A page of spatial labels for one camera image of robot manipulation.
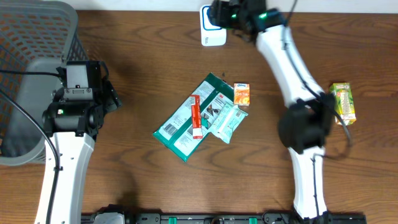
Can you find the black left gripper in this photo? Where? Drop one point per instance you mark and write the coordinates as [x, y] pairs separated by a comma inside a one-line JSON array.
[[110, 97]]

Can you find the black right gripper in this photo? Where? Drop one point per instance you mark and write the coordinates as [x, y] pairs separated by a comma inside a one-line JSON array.
[[225, 14]]

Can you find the small orange box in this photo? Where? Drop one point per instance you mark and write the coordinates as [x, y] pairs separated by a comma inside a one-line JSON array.
[[242, 94]]

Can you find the green 3M package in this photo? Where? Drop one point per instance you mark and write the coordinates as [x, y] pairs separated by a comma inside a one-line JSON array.
[[177, 132]]

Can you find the red sachet packet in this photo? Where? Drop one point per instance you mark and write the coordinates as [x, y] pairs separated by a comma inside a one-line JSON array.
[[196, 117]]

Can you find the mint green wipes pack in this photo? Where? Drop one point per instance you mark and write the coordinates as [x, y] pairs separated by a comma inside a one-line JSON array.
[[227, 121]]

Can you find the green yellow juice carton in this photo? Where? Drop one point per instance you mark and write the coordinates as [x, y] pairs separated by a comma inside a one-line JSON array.
[[344, 102]]

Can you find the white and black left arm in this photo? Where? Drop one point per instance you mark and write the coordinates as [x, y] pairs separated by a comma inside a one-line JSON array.
[[71, 128]]

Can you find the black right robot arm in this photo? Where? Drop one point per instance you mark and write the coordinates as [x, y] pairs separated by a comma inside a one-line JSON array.
[[304, 126]]

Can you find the white barcode scanner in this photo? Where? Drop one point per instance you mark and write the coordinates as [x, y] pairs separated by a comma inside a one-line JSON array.
[[211, 36]]

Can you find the dark grey plastic mesh basket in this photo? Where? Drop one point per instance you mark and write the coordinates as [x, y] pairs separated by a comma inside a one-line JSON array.
[[37, 37]]

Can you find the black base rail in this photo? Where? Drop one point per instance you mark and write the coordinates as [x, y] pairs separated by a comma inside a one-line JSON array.
[[268, 217]]

